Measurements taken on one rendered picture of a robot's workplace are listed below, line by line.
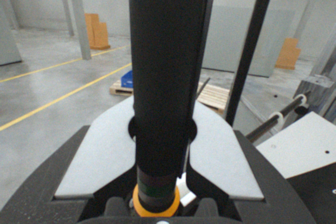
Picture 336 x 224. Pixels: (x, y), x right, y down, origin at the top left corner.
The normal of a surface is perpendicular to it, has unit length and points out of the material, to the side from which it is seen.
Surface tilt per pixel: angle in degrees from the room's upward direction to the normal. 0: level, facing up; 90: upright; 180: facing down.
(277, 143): 50
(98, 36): 90
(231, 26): 90
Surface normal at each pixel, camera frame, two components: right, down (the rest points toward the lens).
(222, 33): -0.27, 0.44
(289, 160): -0.72, -0.60
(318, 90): -0.81, 0.23
